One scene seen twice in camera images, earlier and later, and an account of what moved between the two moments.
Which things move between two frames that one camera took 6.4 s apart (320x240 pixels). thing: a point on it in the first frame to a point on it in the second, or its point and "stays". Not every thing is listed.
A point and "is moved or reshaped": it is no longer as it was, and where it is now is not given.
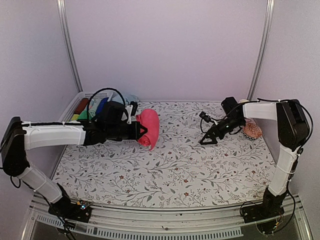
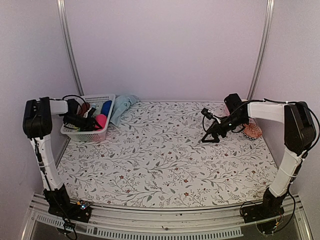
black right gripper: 212,135 stays
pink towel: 149,118 is moved or reshaped
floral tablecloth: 179,172 stays
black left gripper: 136,135 to 90,125
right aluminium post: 263,51 stays
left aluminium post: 64,18 stays
